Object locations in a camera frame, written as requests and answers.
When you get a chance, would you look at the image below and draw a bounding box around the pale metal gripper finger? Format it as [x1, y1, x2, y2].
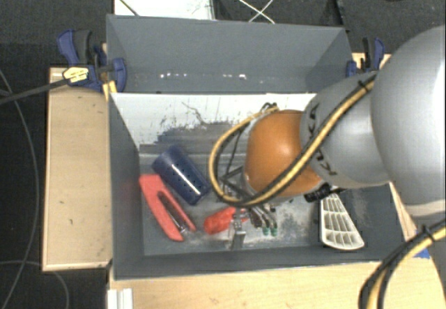
[230, 218, 247, 251]

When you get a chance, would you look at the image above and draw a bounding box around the red-orange toy food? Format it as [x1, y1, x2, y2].
[203, 206, 250, 236]

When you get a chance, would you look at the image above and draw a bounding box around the dark blue cup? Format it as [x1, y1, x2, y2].
[151, 144, 212, 206]

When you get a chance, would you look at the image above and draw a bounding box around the red flat plastic tool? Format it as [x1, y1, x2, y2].
[138, 174, 198, 243]

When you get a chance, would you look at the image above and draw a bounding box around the grey metal bin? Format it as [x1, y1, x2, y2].
[105, 13, 407, 280]

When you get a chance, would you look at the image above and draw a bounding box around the pale wood board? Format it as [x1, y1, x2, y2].
[41, 65, 114, 273]

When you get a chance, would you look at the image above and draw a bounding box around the black cylinder on white bracket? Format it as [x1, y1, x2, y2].
[304, 183, 346, 204]

